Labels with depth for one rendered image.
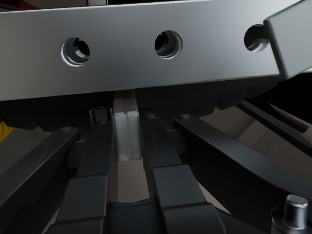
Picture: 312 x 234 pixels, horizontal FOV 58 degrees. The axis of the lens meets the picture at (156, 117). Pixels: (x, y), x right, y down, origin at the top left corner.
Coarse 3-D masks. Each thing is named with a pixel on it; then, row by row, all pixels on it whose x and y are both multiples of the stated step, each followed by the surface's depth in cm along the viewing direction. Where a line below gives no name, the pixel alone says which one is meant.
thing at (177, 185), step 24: (144, 120) 15; (144, 144) 12; (168, 144) 12; (144, 168) 15; (168, 168) 9; (168, 192) 8; (192, 192) 8; (168, 216) 6; (192, 216) 6; (216, 216) 6
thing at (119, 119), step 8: (120, 96) 19; (120, 104) 17; (112, 112) 16; (120, 112) 16; (120, 120) 16; (120, 128) 16; (120, 136) 16; (120, 144) 16; (128, 144) 16; (120, 152) 16; (128, 152) 17; (120, 160) 16; (128, 160) 17
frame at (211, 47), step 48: (192, 0) 13; (240, 0) 13; (288, 0) 14; (0, 48) 13; (48, 48) 13; (96, 48) 13; (144, 48) 13; (192, 48) 14; (240, 48) 14; (288, 48) 14; (0, 96) 13; (48, 96) 14
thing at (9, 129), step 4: (0, 124) 28; (4, 124) 29; (0, 128) 28; (4, 128) 29; (8, 128) 30; (12, 128) 31; (0, 132) 28; (4, 132) 29; (8, 132) 30; (0, 136) 28; (4, 136) 30; (0, 140) 28
